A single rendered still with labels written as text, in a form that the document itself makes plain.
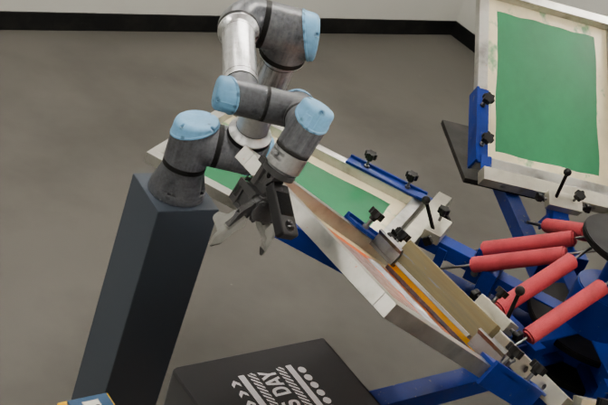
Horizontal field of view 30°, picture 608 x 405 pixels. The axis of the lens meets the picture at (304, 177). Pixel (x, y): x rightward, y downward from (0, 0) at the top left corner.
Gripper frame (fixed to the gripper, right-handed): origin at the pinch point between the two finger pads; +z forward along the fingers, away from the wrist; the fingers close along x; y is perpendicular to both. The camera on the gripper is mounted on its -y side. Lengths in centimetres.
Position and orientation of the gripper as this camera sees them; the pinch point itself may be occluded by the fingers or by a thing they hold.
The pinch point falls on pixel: (237, 252)
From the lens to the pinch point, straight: 234.7
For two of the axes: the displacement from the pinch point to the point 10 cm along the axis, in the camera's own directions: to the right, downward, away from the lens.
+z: -5.1, 8.1, 2.7
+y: -5.4, -5.5, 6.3
